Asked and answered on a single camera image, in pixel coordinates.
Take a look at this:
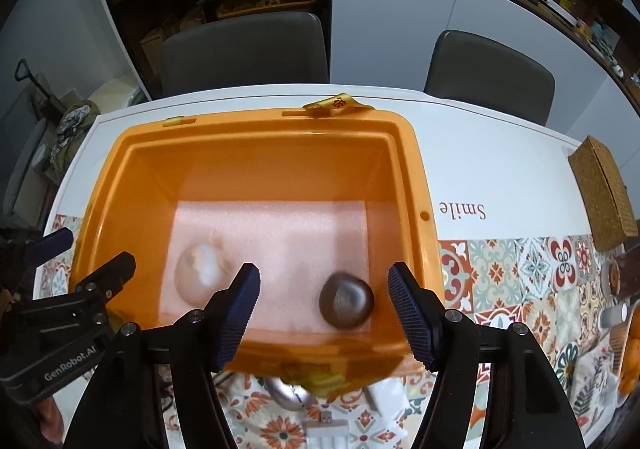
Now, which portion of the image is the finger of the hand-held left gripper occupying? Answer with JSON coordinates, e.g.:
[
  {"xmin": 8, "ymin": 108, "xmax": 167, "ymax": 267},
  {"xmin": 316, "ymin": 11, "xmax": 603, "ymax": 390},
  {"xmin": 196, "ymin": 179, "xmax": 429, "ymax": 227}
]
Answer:
[
  {"xmin": 75, "ymin": 251, "xmax": 137, "ymax": 301},
  {"xmin": 22, "ymin": 228, "xmax": 74, "ymax": 271}
]

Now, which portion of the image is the pink foam sheet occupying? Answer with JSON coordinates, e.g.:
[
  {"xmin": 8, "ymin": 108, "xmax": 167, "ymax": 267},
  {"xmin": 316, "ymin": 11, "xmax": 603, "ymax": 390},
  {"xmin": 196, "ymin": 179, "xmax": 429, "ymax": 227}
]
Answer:
[{"xmin": 160, "ymin": 199, "xmax": 373, "ymax": 335}]

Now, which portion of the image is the leaf printed cloth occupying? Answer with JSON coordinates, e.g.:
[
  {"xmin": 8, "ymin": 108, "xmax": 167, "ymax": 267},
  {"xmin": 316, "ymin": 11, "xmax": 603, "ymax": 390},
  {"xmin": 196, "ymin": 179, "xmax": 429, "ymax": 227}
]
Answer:
[{"xmin": 570, "ymin": 329, "xmax": 626, "ymax": 422}]

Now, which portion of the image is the grey upholstered chair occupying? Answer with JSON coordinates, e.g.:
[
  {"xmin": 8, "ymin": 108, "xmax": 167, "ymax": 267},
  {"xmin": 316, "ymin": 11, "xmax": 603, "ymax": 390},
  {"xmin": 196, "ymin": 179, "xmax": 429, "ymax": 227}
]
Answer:
[
  {"xmin": 161, "ymin": 12, "xmax": 331, "ymax": 100},
  {"xmin": 424, "ymin": 30, "xmax": 556, "ymax": 126}
]

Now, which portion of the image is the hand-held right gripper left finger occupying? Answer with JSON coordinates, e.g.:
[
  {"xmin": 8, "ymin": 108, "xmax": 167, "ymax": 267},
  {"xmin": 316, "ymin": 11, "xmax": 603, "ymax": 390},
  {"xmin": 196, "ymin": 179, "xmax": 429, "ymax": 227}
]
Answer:
[{"xmin": 62, "ymin": 263, "xmax": 262, "ymax": 449}]

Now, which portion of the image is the plate with snacks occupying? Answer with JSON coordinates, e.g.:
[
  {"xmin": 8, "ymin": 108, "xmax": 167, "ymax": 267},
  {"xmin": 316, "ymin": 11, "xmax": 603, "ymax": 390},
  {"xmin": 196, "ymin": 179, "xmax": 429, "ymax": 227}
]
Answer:
[{"xmin": 601, "ymin": 259, "xmax": 623, "ymax": 297}]

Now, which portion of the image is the patterned tablecloth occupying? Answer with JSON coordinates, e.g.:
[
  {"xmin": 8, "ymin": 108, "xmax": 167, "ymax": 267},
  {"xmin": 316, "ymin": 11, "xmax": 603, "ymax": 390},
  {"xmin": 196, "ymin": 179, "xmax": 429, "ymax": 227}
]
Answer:
[{"xmin": 42, "ymin": 86, "xmax": 640, "ymax": 449}]

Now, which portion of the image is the person's left hand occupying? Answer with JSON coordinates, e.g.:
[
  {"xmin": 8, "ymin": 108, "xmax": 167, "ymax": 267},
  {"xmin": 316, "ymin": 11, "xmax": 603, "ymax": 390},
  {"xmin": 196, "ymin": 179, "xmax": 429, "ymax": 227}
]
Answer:
[{"xmin": 41, "ymin": 399, "xmax": 66, "ymax": 447}]

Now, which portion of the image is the camouflage bag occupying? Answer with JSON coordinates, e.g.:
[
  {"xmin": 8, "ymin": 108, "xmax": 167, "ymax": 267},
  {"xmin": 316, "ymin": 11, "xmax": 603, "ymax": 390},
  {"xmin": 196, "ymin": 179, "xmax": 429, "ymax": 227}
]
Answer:
[{"xmin": 50, "ymin": 100, "xmax": 99, "ymax": 176}]

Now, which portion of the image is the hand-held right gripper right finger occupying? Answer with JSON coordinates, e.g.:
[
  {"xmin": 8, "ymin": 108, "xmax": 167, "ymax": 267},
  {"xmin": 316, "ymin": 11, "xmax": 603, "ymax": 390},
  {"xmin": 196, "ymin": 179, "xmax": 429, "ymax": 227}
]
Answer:
[{"xmin": 387, "ymin": 261, "xmax": 586, "ymax": 449}]

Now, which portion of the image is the white translucent round object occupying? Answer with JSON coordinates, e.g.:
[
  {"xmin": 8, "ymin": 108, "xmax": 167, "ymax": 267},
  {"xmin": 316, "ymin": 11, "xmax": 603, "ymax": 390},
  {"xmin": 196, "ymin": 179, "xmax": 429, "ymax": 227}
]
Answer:
[{"xmin": 174, "ymin": 230, "xmax": 236, "ymax": 306}]

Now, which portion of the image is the white cup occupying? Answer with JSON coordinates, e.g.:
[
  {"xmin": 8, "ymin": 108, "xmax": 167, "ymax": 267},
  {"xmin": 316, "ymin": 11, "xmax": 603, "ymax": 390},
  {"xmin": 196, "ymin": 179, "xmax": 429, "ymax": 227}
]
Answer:
[{"xmin": 602, "ymin": 304, "xmax": 629, "ymax": 330}]

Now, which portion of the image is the orange plastic storage box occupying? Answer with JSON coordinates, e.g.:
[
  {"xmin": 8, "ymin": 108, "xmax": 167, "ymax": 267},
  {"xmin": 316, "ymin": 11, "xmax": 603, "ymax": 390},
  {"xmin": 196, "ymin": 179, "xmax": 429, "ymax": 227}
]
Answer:
[{"xmin": 74, "ymin": 92, "xmax": 441, "ymax": 397}]

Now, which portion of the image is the dark grey round object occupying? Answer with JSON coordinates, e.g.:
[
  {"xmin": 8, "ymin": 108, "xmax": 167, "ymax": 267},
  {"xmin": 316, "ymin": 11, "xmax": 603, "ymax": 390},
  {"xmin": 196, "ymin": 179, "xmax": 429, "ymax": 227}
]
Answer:
[{"xmin": 319, "ymin": 271, "xmax": 376, "ymax": 329}]

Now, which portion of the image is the white ribbed usb adapter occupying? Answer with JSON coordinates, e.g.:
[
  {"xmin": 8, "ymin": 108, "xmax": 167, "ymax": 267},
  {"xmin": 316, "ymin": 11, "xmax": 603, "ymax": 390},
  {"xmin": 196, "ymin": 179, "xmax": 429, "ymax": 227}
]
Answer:
[{"xmin": 301, "ymin": 410, "xmax": 351, "ymax": 449}]

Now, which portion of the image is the black hand truck handle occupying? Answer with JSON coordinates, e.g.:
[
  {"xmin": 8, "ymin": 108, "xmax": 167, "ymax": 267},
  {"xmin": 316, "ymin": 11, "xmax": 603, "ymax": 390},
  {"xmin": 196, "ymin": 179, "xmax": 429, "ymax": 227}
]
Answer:
[{"xmin": 15, "ymin": 59, "xmax": 57, "ymax": 116}]

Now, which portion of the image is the woven wicker basket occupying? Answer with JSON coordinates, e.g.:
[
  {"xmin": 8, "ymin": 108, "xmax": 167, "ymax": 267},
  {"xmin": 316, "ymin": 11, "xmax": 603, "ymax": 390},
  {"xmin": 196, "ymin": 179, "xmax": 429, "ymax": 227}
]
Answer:
[{"xmin": 567, "ymin": 136, "xmax": 640, "ymax": 252}]

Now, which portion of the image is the silver metal object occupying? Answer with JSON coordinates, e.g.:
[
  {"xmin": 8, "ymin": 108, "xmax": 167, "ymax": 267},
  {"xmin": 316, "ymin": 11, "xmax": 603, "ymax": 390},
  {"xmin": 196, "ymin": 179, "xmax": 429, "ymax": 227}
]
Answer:
[{"xmin": 264, "ymin": 376, "xmax": 314, "ymax": 411}]

